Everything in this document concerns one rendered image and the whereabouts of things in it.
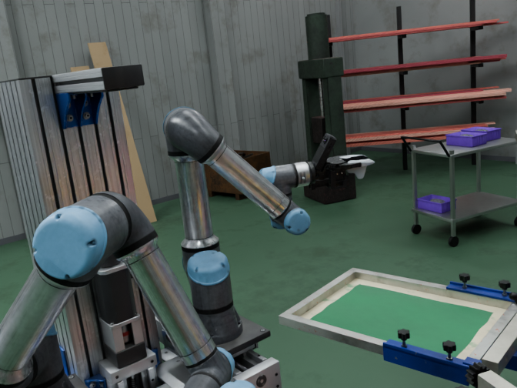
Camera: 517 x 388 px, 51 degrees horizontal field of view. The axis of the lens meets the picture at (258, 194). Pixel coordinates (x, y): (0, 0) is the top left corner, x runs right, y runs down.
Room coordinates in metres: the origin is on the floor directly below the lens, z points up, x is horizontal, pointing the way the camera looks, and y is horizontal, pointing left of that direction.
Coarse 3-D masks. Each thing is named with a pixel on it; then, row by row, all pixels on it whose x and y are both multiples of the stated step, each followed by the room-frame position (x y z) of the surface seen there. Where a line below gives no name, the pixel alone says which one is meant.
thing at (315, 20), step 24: (312, 24) 7.54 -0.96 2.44; (312, 48) 7.56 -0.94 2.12; (312, 72) 7.54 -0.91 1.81; (336, 72) 7.32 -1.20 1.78; (312, 96) 7.89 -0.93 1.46; (336, 96) 7.31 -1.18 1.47; (312, 120) 7.72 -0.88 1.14; (336, 120) 7.30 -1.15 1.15; (312, 144) 7.85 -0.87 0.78; (336, 144) 7.28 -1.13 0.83; (312, 192) 7.60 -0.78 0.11; (336, 192) 7.34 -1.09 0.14
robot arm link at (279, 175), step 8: (264, 168) 1.63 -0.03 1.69; (272, 168) 1.62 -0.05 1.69; (280, 168) 1.62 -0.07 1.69; (288, 168) 1.62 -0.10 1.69; (264, 176) 1.59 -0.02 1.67; (272, 176) 1.59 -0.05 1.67; (280, 176) 1.60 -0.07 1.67; (288, 176) 1.60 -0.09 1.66; (296, 176) 1.61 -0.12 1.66; (280, 184) 1.60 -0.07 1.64; (288, 184) 1.60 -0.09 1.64; (296, 184) 1.61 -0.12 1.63; (288, 192) 1.60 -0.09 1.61
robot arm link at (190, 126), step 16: (176, 112) 1.48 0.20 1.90; (192, 112) 1.47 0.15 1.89; (176, 128) 1.44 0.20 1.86; (192, 128) 1.43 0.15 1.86; (208, 128) 1.44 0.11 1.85; (176, 144) 1.45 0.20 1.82; (192, 144) 1.42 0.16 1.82; (208, 144) 1.41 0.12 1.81; (224, 144) 1.45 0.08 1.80; (208, 160) 1.42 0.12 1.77; (224, 160) 1.43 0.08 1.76; (240, 160) 1.45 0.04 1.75; (224, 176) 1.45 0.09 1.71; (240, 176) 1.44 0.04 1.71; (256, 176) 1.46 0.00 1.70; (256, 192) 1.45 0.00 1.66; (272, 192) 1.46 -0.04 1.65; (272, 208) 1.46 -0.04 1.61; (288, 208) 1.47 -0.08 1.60; (288, 224) 1.45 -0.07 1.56; (304, 224) 1.46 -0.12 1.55
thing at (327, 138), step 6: (324, 138) 1.66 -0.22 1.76; (330, 138) 1.63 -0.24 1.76; (324, 144) 1.65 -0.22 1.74; (330, 144) 1.64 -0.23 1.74; (318, 150) 1.67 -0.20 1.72; (324, 150) 1.64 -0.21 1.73; (330, 150) 1.64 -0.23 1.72; (318, 156) 1.65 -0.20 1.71; (324, 156) 1.64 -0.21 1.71; (312, 162) 1.67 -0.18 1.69; (318, 162) 1.64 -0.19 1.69; (324, 162) 1.64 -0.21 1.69; (318, 168) 1.64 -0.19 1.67
